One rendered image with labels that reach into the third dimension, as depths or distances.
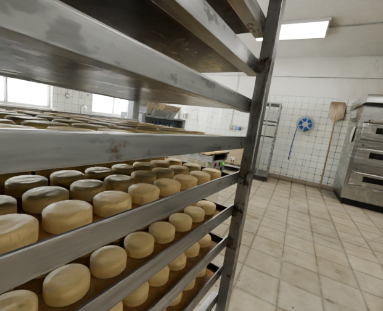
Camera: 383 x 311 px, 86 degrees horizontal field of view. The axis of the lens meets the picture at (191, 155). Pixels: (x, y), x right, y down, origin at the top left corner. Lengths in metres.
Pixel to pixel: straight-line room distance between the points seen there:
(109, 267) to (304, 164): 5.59
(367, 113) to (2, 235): 4.85
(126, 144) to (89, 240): 0.10
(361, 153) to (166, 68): 4.66
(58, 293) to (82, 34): 0.27
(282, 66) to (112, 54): 5.83
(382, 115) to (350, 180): 1.24
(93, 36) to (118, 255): 0.28
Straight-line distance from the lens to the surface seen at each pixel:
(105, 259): 0.34
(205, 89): 0.33
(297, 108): 5.77
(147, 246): 0.37
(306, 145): 5.74
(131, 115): 0.78
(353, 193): 4.94
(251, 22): 0.53
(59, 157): 0.19
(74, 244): 0.23
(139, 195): 0.32
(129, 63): 0.22
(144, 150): 0.24
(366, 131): 4.82
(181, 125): 2.59
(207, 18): 0.34
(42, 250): 0.22
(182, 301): 0.57
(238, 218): 0.57
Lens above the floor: 1.18
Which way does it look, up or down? 9 degrees down
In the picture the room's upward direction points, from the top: 8 degrees clockwise
